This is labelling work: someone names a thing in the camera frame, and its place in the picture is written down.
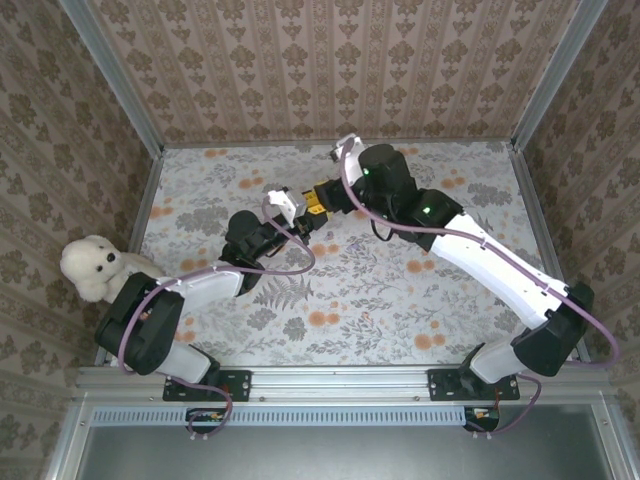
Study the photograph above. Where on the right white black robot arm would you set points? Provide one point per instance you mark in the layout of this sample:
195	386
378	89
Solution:
490	270

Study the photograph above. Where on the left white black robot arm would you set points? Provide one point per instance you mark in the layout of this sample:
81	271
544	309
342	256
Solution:
210	292

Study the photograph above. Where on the floral patterned table cover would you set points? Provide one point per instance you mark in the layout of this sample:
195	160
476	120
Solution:
350	310

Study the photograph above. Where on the white teddy bear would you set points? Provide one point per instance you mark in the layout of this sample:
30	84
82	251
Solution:
95	265

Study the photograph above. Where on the grey metal panel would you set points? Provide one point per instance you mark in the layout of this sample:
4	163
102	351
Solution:
350	455

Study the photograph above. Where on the thin aluminium table end rail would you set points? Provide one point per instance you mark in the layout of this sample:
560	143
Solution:
250	145

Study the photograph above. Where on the aluminium table side rail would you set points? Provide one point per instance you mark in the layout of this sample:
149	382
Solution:
141	220
541	225

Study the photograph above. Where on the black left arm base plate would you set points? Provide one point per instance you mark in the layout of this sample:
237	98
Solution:
240	385

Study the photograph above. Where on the aluminium mounting rail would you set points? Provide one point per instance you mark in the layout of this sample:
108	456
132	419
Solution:
340	382

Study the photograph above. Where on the aluminium frame post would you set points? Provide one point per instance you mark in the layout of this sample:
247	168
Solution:
557	75
113	75

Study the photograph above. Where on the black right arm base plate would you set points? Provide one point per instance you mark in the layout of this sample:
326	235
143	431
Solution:
510	387

